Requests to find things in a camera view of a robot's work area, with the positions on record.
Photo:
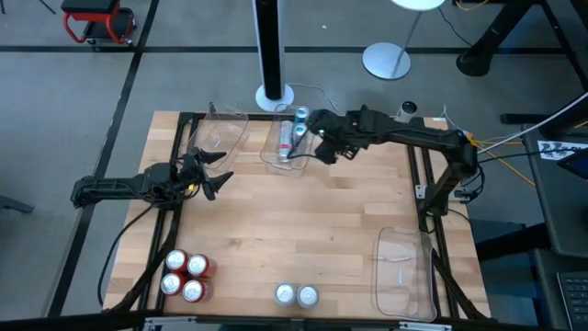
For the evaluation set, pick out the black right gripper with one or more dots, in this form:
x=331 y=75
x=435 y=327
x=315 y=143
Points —
x=333 y=128

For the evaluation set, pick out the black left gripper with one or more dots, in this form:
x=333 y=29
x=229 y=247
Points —
x=190 y=177

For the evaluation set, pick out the blue Red Bull can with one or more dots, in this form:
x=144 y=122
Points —
x=299 y=131
x=301 y=113

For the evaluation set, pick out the silver Celsius can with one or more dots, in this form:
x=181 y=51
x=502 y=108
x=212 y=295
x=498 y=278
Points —
x=308 y=296
x=285 y=140
x=285 y=294

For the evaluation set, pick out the red soda can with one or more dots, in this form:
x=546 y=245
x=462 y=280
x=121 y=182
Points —
x=193 y=290
x=172 y=283
x=198 y=265
x=177 y=260

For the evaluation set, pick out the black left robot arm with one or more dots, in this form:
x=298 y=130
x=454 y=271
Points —
x=115 y=186

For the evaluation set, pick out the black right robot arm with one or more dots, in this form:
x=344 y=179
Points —
x=413 y=133

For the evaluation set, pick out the clear plastic bin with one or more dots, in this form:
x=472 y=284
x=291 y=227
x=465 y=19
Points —
x=404 y=285
x=271 y=151
x=225 y=133

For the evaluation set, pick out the silver metal mounting plate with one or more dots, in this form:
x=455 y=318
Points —
x=423 y=191

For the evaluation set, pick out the white floor lamp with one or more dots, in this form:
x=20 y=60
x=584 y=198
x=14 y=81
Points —
x=386 y=60

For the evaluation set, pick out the black and white tower column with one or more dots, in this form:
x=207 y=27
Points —
x=271 y=46

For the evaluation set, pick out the black desk leg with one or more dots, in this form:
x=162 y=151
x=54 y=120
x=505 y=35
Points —
x=487 y=50

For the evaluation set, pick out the red and black rolling stool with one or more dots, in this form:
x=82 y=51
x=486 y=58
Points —
x=98 y=20

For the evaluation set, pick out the grey floor foot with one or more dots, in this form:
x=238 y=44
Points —
x=16 y=204

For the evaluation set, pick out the black crossbar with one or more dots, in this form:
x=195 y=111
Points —
x=69 y=322

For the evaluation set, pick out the white paper with black markers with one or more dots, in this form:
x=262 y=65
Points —
x=558 y=149

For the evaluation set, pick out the dark grey desk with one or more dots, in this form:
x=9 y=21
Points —
x=560 y=207

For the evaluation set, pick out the black tablet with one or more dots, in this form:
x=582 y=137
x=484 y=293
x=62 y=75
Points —
x=581 y=163

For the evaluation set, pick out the black keyboard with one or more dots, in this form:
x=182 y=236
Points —
x=576 y=299

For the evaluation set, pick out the black metal table frame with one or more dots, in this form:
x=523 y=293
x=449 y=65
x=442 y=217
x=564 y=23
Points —
x=257 y=117

